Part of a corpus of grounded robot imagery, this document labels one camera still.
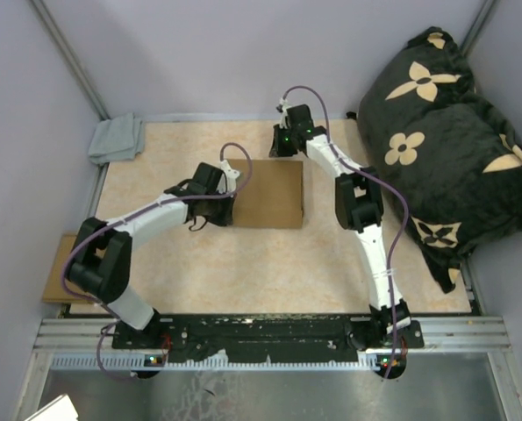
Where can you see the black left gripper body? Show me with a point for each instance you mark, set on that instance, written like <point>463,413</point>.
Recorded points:
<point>218,210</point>

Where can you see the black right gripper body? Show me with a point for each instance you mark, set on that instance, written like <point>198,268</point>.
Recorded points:
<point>283,145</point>

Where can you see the brown cardboard box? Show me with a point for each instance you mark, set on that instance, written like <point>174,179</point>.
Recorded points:
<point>273,198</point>

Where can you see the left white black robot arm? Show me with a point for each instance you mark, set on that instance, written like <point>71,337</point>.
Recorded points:
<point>100,261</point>

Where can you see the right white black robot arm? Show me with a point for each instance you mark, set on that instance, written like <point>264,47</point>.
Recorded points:
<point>358,207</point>

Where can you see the light blue folded cloth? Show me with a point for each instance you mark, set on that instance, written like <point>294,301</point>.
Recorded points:
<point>118,139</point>

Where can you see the black flower pattern pillow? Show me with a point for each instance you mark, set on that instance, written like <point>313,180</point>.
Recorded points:
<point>452,160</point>

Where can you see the small brown cardboard piece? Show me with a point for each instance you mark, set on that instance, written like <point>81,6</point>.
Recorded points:
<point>53,291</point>

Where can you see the white paper sheet corner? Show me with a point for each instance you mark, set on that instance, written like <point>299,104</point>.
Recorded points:
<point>60,409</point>

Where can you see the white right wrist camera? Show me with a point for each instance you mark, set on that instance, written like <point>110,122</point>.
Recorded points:
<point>282,108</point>

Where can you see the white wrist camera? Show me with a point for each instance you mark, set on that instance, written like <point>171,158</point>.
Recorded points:
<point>231,174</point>
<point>282,108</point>

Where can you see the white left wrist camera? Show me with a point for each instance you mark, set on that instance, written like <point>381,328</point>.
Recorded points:
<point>231,174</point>

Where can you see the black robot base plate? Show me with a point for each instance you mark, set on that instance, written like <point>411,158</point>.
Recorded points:
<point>249,340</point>

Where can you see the right grey aluminium frame post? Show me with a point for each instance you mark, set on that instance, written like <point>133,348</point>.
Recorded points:
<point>478,24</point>

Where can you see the grey aluminium frame post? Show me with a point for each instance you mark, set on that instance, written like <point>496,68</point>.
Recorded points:
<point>478,24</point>
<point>74,64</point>

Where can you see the aluminium rail front frame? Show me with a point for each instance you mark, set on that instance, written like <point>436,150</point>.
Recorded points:
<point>87,343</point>

